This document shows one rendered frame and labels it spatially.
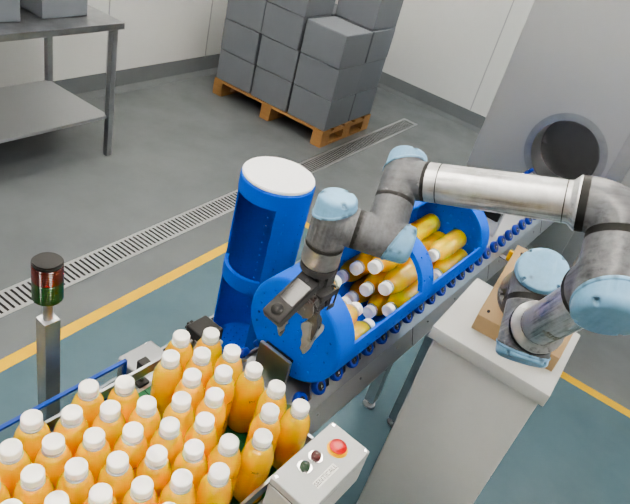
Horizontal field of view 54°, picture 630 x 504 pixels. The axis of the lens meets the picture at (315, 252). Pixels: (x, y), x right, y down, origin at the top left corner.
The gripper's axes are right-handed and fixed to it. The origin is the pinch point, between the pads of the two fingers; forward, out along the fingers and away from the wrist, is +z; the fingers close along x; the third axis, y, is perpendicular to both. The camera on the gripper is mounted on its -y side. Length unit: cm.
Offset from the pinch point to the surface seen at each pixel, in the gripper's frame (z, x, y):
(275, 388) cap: 13.2, -0.4, -1.3
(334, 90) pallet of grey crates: 73, 204, 315
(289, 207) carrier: 25, 59, 76
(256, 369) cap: 13.2, 6.2, -0.5
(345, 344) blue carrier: 8.6, -4.1, 18.3
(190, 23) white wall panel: 76, 363, 307
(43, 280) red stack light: -1, 43, -29
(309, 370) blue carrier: 20.4, 1.5, 15.7
